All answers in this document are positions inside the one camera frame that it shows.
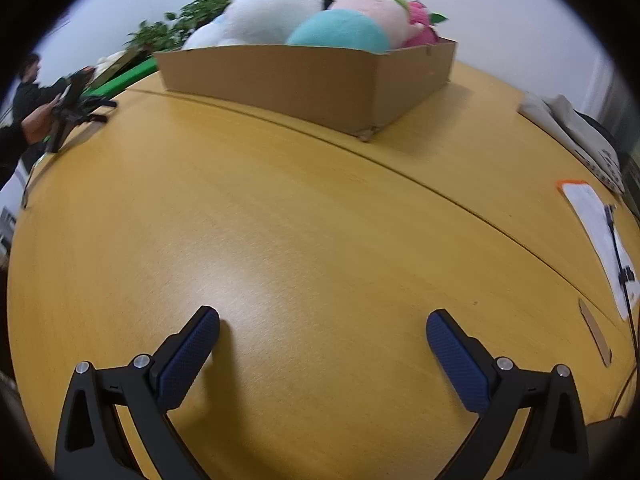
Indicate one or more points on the pale pink plush toy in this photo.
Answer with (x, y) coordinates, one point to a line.
(375, 5)

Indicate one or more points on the hot pink plush toy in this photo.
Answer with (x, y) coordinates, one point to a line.
(420, 25)

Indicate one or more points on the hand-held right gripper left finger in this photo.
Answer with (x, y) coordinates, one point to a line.
(187, 355)

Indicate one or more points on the person's left hand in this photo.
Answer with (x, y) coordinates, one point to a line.
(35, 124)

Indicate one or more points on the small cardboard carton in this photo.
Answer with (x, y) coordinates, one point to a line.
(122, 62)

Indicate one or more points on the person's left forearm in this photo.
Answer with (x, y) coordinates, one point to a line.
(12, 152)

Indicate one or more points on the cardboard strip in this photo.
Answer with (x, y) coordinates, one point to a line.
(595, 332)

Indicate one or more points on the white plush toy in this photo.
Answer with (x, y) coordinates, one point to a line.
(270, 12)

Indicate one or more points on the white paper with orange edge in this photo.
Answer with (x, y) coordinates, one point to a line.
(592, 220)

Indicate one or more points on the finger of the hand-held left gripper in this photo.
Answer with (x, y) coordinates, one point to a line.
(102, 102)
(95, 118)

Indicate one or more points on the white cloth bag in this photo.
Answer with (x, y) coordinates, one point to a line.
(560, 125)

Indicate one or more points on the brown cardboard box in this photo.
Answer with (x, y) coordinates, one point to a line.
(280, 85)

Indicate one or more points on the light blue plush toy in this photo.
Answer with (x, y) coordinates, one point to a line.
(340, 30)

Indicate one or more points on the small potted green plant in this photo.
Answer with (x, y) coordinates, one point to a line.
(150, 35)

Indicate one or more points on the large potted green plant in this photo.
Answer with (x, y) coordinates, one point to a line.
(202, 12)

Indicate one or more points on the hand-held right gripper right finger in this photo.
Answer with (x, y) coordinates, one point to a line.
(460, 360)

